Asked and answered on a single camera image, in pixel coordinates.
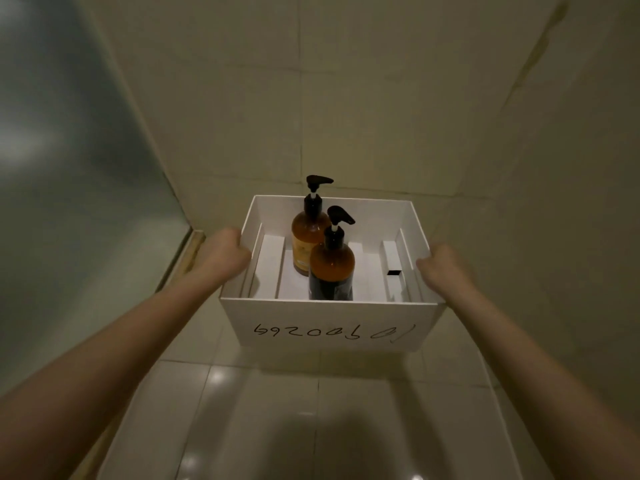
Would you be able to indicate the person's right hand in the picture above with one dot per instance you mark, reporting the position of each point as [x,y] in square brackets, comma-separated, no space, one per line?
[445,272]

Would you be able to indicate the person's left hand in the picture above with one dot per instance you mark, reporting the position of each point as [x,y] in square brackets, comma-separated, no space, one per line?
[222,257]

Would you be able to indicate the person's left fingers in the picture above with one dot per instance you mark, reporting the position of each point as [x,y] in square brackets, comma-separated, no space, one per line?
[235,244]

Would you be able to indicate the person's right fingers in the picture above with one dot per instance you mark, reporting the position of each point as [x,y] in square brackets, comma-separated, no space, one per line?
[427,264]

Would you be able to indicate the white cardboard box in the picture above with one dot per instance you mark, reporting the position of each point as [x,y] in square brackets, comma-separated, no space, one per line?
[332,322]

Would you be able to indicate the person's left forearm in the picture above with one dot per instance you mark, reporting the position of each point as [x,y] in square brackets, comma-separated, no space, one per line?
[100,374]

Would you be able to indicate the person's right forearm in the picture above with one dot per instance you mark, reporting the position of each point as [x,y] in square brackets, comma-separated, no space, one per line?
[545,379]

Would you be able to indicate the white cardboard insert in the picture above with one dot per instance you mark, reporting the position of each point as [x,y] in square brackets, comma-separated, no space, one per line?
[372,274]

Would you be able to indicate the dark amber pump bottle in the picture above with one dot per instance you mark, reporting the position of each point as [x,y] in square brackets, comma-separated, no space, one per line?
[332,267]

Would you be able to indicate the frosted glass shower door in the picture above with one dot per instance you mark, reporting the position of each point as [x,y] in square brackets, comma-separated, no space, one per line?
[65,194]

